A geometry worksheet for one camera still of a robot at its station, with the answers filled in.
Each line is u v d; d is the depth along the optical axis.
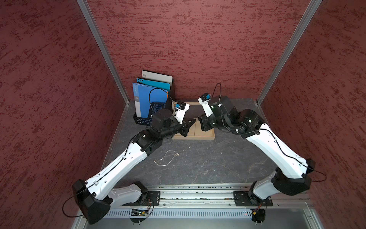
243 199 0.74
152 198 0.74
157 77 0.99
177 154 0.90
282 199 0.76
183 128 0.58
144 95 0.91
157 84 0.92
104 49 0.88
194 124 0.64
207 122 0.55
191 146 0.94
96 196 0.38
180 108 0.56
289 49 0.88
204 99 0.54
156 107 0.86
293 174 0.39
